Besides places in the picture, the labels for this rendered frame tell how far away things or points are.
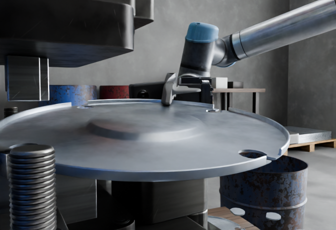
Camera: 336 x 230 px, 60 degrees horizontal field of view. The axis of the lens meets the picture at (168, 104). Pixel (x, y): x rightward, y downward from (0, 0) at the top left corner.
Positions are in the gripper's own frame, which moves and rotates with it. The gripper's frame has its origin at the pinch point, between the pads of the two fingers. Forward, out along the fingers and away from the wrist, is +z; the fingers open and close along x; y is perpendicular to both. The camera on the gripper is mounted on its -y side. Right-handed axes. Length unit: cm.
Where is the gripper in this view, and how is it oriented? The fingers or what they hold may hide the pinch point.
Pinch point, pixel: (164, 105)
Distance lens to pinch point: 44.1
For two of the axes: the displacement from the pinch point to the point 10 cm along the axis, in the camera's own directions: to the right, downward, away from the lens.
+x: 0.1, 9.9, 1.5
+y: 9.9, 0.1, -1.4
